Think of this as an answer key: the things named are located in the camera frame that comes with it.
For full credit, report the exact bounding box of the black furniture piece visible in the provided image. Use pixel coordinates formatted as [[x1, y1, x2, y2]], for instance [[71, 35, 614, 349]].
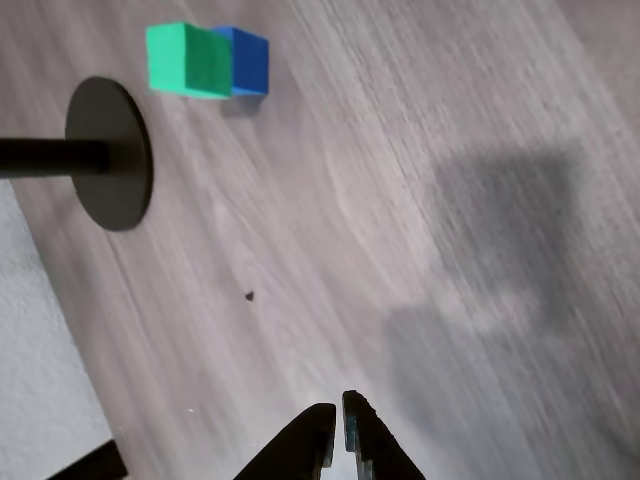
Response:
[[59, 439, 129, 480]]

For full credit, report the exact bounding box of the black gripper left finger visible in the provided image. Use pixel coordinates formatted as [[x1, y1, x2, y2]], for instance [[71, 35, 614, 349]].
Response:
[[232, 402, 337, 480]]

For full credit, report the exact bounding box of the green cube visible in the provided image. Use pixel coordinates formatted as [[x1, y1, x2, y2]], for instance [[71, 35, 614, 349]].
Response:
[[145, 21, 233, 101]]

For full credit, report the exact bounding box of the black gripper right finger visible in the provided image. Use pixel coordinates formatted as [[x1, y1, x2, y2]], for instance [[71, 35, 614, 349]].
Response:
[[342, 390, 426, 480]]

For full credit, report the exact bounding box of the blue cube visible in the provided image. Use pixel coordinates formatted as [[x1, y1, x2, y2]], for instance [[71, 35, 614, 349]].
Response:
[[211, 26, 271, 98]]

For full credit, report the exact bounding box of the black round-base stand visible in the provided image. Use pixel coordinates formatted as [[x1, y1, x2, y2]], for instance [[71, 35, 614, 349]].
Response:
[[0, 75, 154, 233]]

